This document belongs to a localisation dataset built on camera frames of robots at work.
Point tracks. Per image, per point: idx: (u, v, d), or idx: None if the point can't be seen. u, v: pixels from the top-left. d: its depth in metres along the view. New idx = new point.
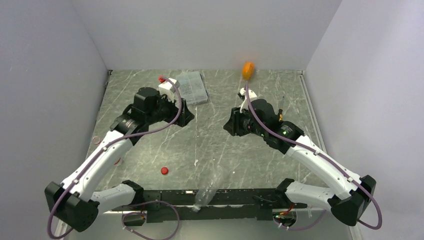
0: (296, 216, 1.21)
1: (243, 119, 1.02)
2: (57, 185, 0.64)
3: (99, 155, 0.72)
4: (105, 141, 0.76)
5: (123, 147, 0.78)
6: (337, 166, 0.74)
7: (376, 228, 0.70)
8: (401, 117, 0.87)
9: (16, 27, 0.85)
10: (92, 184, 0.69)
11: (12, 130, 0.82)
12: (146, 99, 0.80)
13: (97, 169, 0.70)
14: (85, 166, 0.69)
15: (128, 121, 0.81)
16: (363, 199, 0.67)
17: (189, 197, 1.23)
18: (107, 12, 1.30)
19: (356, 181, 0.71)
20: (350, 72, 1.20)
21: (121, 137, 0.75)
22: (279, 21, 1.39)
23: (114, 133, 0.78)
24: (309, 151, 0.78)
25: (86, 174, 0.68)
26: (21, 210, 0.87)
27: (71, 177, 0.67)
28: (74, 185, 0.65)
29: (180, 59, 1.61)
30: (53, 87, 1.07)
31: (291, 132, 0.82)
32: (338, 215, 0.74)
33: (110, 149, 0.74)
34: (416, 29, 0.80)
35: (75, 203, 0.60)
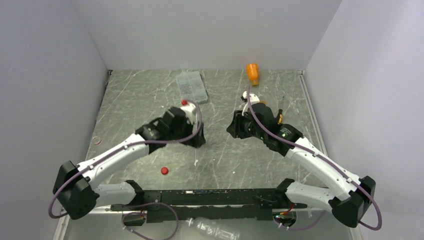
0: (296, 216, 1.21)
1: (244, 122, 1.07)
2: (73, 165, 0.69)
3: (118, 151, 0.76)
4: (127, 141, 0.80)
5: (141, 152, 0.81)
6: (336, 167, 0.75)
7: (377, 229, 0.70)
8: (402, 117, 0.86)
9: (16, 27, 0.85)
10: (102, 176, 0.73)
11: (12, 130, 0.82)
12: (175, 116, 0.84)
13: (112, 163, 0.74)
14: (103, 156, 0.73)
15: (152, 132, 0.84)
16: (362, 200, 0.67)
17: (189, 197, 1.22)
18: (107, 12, 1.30)
19: (355, 182, 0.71)
20: (350, 72, 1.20)
21: (143, 141, 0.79)
22: (279, 20, 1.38)
23: (137, 136, 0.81)
24: (308, 152, 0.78)
25: (102, 164, 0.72)
26: (21, 210, 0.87)
27: (88, 163, 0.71)
28: (88, 170, 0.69)
29: (180, 59, 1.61)
30: (53, 87, 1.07)
31: (289, 134, 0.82)
32: (339, 216, 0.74)
33: (130, 149, 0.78)
34: (416, 29, 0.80)
35: (81, 188, 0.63)
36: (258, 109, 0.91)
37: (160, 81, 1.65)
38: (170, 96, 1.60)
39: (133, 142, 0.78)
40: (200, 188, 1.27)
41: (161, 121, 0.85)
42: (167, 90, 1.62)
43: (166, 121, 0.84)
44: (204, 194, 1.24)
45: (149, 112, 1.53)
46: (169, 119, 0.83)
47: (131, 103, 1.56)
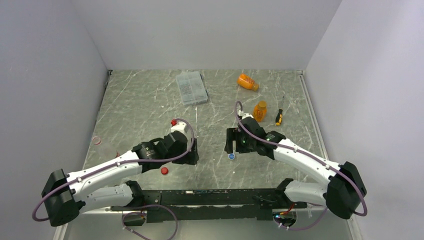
0: (296, 216, 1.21)
1: (241, 137, 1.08)
2: (62, 175, 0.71)
3: (110, 168, 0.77)
4: (122, 157, 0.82)
5: (131, 171, 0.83)
6: (316, 157, 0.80)
7: (366, 213, 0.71)
8: (401, 117, 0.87)
9: (16, 27, 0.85)
10: (89, 189, 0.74)
11: (12, 130, 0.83)
12: (176, 142, 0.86)
13: (101, 178, 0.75)
14: (94, 169, 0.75)
15: (149, 151, 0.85)
16: (341, 182, 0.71)
17: (189, 197, 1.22)
18: (107, 12, 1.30)
19: (333, 168, 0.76)
20: (350, 72, 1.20)
21: (136, 161, 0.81)
22: (279, 21, 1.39)
23: (132, 154, 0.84)
24: (289, 149, 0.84)
25: (91, 178, 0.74)
26: (21, 209, 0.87)
27: (78, 174, 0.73)
28: (76, 182, 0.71)
29: (180, 59, 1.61)
30: (53, 87, 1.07)
31: (273, 138, 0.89)
32: (333, 208, 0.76)
33: (122, 167, 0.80)
34: (416, 29, 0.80)
35: (65, 201, 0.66)
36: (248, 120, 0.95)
37: (160, 81, 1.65)
38: (169, 96, 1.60)
39: (127, 161, 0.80)
40: (200, 188, 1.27)
41: (162, 143, 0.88)
42: (167, 90, 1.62)
43: (166, 144, 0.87)
44: (203, 194, 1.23)
45: (149, 112, 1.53)
46: (170, 143, 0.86)
47: (131, 103, 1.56)
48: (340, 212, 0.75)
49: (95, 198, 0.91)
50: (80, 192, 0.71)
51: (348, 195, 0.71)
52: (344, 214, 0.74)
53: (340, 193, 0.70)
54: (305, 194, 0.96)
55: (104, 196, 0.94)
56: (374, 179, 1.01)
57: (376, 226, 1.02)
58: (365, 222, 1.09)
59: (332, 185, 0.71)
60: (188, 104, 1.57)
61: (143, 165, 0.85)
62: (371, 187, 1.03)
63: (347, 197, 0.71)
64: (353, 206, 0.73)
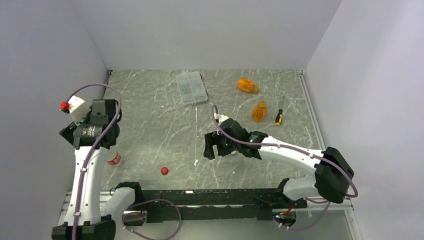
0: (296, 216, 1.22)
1: (221, 140, 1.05)
2: (61, 226, 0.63)
3: (84, 179, 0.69)
4: (79, 162, 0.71)
5: (101, 159, 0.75)
6: (299, 148, 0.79)
7: (357, 194, 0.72)
8: (401, 118, 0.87)
9: (16, 28, 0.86)
10: (95, 206, 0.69)
11: (12, 130, 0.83)
12: (106, 102, 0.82)
13: (91, 192, 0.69)
14: (77, 196, 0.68)
15: (89, 128, 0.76)
16: (325, 168, 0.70)
17: (189, 197, 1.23)
18: (107, 13, 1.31)
19: (317, 155, 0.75)
20: (350, 72, 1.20)
21: (92, 148, 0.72)
22: (280, 21, 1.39)
23: (82, 150, 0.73)
24: (273, 146, 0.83)
25: (84, 201, 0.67)
26: (22, 210, 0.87)
27: (71, 212, 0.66)
28: (78, 217, 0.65)
29: (180, 59, 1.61)
30: (53, 87, 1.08)
31: (256, 138, 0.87)
32: (325, 195, 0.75)
33: (90, 167, 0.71)
34: (416, 27, 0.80)
35: (91, 230, 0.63)
36: (224, 124, 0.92)
37: (160, 81, 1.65)
38: (170, 96, 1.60)
39: (87, 159, 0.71)
40: (200, 188, 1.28)
41: (94, 116, 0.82)
42: (167, 90, 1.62)
43: (100, 112, 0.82)
44: (204, 194, 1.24)
45: (149, 112, 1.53)
46: (102, 108, 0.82)
47: (131, 103, 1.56)
48: (333, 198, 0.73)
49: (112, 208, 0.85)
50: (92, 216, 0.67)
51: (336, 179, 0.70)
52: (337, 199, 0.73)
53: (328, 179, 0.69)
54: (300, 190, 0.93)
55: (116, 203, 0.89)
56: (374, 179, 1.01)
57: (376, 226, 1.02)
58: (365, 222, 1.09)
59: (320, 172, 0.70)
60: (188, 104, 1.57)
61: (100, 143, 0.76)
62: (372, 188, 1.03)
63: (336, 181, 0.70)
64: (343, 189, 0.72)
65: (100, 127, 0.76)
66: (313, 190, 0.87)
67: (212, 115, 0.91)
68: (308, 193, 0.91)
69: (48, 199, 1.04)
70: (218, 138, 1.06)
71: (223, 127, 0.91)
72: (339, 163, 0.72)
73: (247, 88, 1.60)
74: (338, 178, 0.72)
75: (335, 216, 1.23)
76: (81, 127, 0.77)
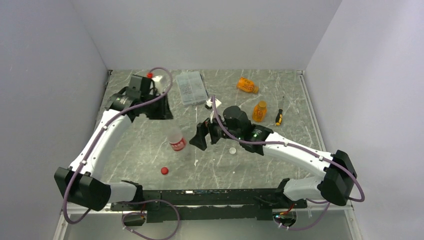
0: (296, 216, 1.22)
1: (216, 127, 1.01)
2: (65, 169, 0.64)
3: (101, 134, 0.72)
4: (104, 121, 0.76)
5: (122, 126, 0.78)
6: (308, 149, 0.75)
7: (363, 200, 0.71)
8: (402, 118, 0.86)
9: (16, 28, 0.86)
10: (100, 165, 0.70)
11: (12, 130, 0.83)
12: (142, 79, 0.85)
13: (101, 148, 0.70)
14: (90, 147, 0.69)
15: (123, 99, 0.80)
16: (336, 173, 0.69)
17: (189, 197, 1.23)
18: (107, 13, 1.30)
19: (327, 158, 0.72)
20: (350, 71, 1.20)
21: (119, 114, 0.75)
22: (279, 21, 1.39)
23: (110, 112, 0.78)
24: (279, 144, 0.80)
25: (93, 154, 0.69)
26: (21, 210, 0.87)
27: (78, 160, 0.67)
28: (83, 166, 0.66)
29: (180, 59, 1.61)
30: (53, 87, 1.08)
31: (261, 134, 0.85)
32: (328, 197, 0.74)
33: (111, 128, 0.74)
34: (416, 26, 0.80)
35: (87, 183, 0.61)
36: (231, 115, 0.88)
37: None
38: (169, 97, 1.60)
39: (111, 119, 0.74)
40: (200, 188, 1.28)
41: (129, 89, 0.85)
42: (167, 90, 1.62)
43: (136, 87, 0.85)
44: (204, 194, 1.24)
45: None
46: (139, 83, 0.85)
47: None
48: (336, 201, 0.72)
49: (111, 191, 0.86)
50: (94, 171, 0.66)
51: (343, 183, 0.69)
52: (340, 202, 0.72)
53: (337, 184, 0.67)
54: (300, 189, 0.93)
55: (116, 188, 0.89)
56: (374, 179, 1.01)
57: (376, 226, 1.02)
58: (365, 221, 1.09)
59: (328, 177, 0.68)
60: (188, 104, 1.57)
61: (127, 113, 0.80)
62: (372, 187, 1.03)
63: (342, 185, 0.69)
64: (347, 192, 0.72)
65: (132, 100, 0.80)
66: (312, 190, 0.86)
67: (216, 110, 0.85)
68: (309, 195, 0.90)
69: (49, 199, 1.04)
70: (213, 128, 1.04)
71: (228, 117, 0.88)
72: (348, 168, 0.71)
73: (247, 88, 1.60)
74: (345, 181, 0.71)
75: (335, 216, 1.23)
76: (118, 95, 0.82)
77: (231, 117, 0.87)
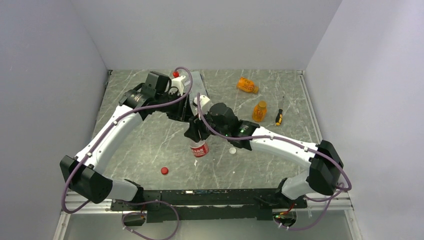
0: (296, 216, 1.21)
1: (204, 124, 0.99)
2: (71, 158, 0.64)
3: (110, 128, 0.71)
4: (115, 116, 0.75)
5: (132, 123, 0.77)
6: (292, 141, 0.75)
7: (351, 187, 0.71)
8: (402, 118, 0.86)
9: (16, 28, 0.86)
10: (104, 159, 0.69)
11: (12, 130, 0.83)
12: (159, 77, 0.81)
13: (108, 142, 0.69)
14: (98, 139, 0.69)
15: (137, 97, 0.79)
16: (321, 163, 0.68)
17: (189, 197, 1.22)
18: (107, 12, 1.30)
19: (312, 148, 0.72)
20: (350, 71, 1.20)
21: (131, 111, 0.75)
22: (279, 21, 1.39)
23: (123, 108, 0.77)
24: (266, 138, 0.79)
25: (99, 147, 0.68)
26: (21, 210, 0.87)
27: (85, 151, 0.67)
28: (88, 157, 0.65)
29: (180, 59, 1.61)
30: (53, 87, 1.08)
31: (248, 129, 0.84)
32: (316, 187, 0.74)
33: (121, 123, 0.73)
34: (415, 26, 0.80)
35: (89, 175, 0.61)
36: (217, 111, 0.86)
37: None
38: None
39: (122, 115, 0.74)
40: (200, 188, 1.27)
41: (145, 86, 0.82)
42: None
43: (151, 84, 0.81)
44: (204, 194, 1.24)
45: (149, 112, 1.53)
46: (155, 81, 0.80)
47: None
48: (324, 191, 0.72)
49: None
50: (98, 165, 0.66)
51: (329, 173, 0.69)
52: (329, 192, 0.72)
53: (322, 174, 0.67)
54: (296, 187, 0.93)
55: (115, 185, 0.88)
56: (374, 179, 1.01)
57: (376, 226, 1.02)
58: (365, 221, 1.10)
59: (313, 166, 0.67)
60: None
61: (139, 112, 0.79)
62: (372, 187, 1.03)
63: (328, 175, 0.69)
64: (334, 181, 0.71)
65: (146, 98, 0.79)
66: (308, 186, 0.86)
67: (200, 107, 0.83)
68: (304, 190, 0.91)
69: (49, 199, 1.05)
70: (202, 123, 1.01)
71: (214, 114, 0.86)
72: (334, 157, 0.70)
73: (247, 88, 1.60)
74: (331, 171, 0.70)
75: (334, 216, 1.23)
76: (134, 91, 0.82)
77: (216, 114, 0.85)
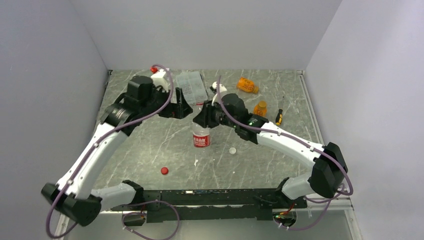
0: (296, 216, 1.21)
1: (215, 112, 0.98)
2: (52, 186, 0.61)
3: (90, 152, 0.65)
4: (97, 136, 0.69)
5: (117, 141, 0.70)
6: (299, 139, 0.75)
7: (351, 193, 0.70)
8: (402, 117, 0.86)
9: (16, 28, 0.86)
10: (90, 182, 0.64)
11: (12, 129, 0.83)
12: (140, 87, 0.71)
13: (91, 167, 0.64)
14: (78, 165, 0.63)
15: (119, 112, 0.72)
16: (326, 164, 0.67)
17: (189, 197, 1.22)
18: (107, 13, 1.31)
19: (318, 148, 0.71)
20: (350, 71, 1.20)
21: (112, 130, 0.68)
22: (279, 21, 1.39)
23: (105, 126, 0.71)
24: (273, 133, 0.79)
25: (80, 173, 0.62)
26: (21, 210, 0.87)
27: (66, 178, 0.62)
28: (69, 186, 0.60)
29: (180, 59, 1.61)
30: (53, 87, 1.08)
31: (256, 123, 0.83)
32: (317, 189, 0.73)
33: (102, 144, 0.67)
34: (416, 25, 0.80)
35: (71, 206, 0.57)
36: (228, 101, 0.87)
37: None
38: None
39: (103, 136, 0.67)
40: (200, 188, 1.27)
41: (127, 97, 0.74)
42: None
43: (133, 95, 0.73)
44: (204, 194, 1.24)
45: None
46: (136, 92, 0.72)
47: None
48: (325, 193, 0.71)
49: (105, 194, 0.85)
50: (81, 192, 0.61)
51: (332, 175, 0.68)
52: (329, 195, 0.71)
53: (325, 175, 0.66)
54: (296, 187, 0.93)
55: (111, 192, 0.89)
56: (375, 179, 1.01)
57: (376, 226, 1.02)
58: (365, 221, 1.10)
59: (317, 167, 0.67)
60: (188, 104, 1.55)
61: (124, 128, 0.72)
62: (372, 187, 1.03)
63: (331, 177, 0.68)
64: (336, 184, 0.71)
65: (129, 113, 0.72)
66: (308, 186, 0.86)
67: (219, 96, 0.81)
68: (304, 190, 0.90)
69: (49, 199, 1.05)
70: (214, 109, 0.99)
71: (226, 103, 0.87)
72: (339, 161, 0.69)
73: (247, 88, 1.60)
74: (334, 173, 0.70)
75: (334, 216, 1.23)
76: (116, 105, 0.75)
77: (227, 104, 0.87)
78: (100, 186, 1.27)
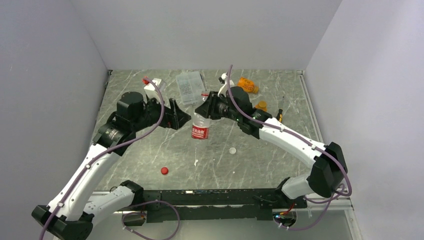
0: (296, 216, 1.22)
1: (219, 103, 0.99)
2: (43, 208, 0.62)
3: (83, 174, 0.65)
4: (89, 157, 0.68)
5: (109, 163, 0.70)
6: (301, 137, 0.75)
7: (350, 194, 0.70)
8: (402, 118, 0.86)
9: (16, 28, 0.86)
10: (80, 204, 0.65)
11: (12, 129, 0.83)
12: (130, 106, 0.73)
13: (82, 189, 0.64)
14: (70, 187, 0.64)
15: (113, 132, 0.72)
16: (327, 163, 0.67)
17: (189, 197, 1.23)
18: (107, 13, 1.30)
19: (319, 147, 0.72)
20: (350, 71, 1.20)
21: (104, 152, 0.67)
22: (279, 21, 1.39)
23: (98, 147, 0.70)
24: (275, 129, 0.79)
25: (72, 196, 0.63)
26: (22, 211, 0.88)
27: (57, 199, 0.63)
28: (60, 208, 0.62)
29: (180, 59, 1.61)
30: (53, 87, 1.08)
31: (260, 117, 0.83)
32: (315, 188, 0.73)
33: (94, 167, 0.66)
34: (416, 25, 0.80)
35: (61, 229, 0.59)
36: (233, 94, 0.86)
37: None
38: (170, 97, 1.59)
39: (95, 158, 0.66)
40: (200, 188, 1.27)
41: (118, 116, 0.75)
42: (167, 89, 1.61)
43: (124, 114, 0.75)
44: (204, 194, 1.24)
45: None
46: (126, 112, 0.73)
47: None
48: (323, 192, 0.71)
49: (99, 207, 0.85)
50: (72, 213, 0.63)
51: (331, 175, 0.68)
52: (326, 194, 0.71)
53: (325, 174, 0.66)
54: (296, 187, 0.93)
55: (107, 203, 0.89)
56: (375, 179, 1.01)
57: (376, 226, 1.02)
58: (365, 221, 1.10)
59: (317, 165, 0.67)
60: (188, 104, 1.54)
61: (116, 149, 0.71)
62: (372, 187, 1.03)
63: (330, 177, 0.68)
64: (334, 184, 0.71)
65: (122, 133, 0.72)
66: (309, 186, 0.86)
67: (229, 83, 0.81)
68: (305, 189, 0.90)
69: (50, 199, 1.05)
70: (219, 100, 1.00)
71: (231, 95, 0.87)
72: (339, 159, 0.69)
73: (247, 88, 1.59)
74: (333, 174, 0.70)
75: (334, 216, 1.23)
76: (110, 124, 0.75)
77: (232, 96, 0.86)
78: (100, 186, 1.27)
